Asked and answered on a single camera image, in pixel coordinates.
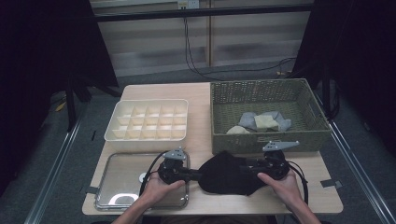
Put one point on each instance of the green woven basket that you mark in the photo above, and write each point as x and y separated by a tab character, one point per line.
311	137

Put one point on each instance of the black curtain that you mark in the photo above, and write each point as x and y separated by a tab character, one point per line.
367	62
31	62

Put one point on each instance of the grey sock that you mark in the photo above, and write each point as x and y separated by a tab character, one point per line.
247	121

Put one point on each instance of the cream sock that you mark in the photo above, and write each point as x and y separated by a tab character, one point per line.
266	123
237	130

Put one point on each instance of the white power outlet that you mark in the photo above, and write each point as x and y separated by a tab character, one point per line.
188	3

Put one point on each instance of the person's left hand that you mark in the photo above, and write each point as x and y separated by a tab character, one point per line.
158	191

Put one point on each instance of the grey tape piece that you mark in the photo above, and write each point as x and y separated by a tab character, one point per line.
90	190
330	183

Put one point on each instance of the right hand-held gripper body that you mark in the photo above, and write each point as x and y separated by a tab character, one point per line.
277	168

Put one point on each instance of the cream divided storage box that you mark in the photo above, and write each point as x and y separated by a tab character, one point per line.
137	146

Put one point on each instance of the person's right hand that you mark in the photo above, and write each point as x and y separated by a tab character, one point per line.
288	189

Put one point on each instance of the black sock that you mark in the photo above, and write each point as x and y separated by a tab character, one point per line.
227	174

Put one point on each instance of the black horizontal bar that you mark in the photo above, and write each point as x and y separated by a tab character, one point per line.
202	12

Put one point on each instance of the black metal stand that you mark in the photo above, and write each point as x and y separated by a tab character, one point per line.
326	93
71	105

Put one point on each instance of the clear plastic lid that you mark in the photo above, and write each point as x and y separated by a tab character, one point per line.
118	174

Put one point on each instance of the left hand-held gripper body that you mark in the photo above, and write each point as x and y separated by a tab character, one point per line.
171	171

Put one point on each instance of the metal floor rail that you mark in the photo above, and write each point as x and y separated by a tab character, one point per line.
358	174
53	180

